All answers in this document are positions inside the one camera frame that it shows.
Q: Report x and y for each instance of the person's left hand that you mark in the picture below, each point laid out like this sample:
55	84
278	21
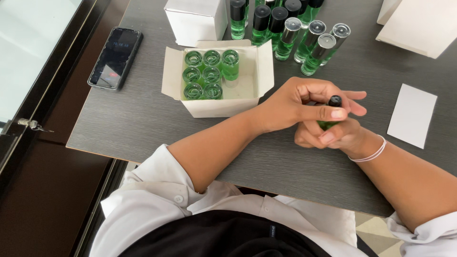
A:
285	105

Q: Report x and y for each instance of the person's right hand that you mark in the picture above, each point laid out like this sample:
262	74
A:
348	137

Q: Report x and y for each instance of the single black-capped green bottle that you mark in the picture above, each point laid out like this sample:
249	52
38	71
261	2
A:
335	101

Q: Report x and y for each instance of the open white carton box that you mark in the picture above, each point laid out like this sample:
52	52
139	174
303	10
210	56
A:
246	91

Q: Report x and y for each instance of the silver-capped green bottle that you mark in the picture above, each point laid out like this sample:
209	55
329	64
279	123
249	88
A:
339	34
309	41
287	39
317	55

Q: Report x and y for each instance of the white paper card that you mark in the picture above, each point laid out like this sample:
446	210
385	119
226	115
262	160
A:
412	116

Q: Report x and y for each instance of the cluster of uncapped green bottles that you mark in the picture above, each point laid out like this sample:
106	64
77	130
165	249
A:
210	75

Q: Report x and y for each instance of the group of standing black-capped bottles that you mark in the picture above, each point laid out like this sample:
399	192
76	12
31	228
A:
269	25

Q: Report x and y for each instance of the closed white cube box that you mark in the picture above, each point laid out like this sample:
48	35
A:
196	21

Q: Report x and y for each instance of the large flat white box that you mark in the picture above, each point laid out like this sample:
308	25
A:
421	30

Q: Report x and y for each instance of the small white box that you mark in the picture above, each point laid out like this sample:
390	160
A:
387	9

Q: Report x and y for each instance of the black apron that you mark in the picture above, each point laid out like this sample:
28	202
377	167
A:
221	235

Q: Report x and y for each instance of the white shirt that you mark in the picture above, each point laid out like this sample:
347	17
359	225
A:
150	207

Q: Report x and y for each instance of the black smartphone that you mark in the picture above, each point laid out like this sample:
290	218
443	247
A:
115	59

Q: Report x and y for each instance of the silver key in lock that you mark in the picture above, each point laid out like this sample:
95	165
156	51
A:
32	124

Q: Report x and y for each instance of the dark framed glass door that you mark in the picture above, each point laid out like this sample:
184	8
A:
32	53

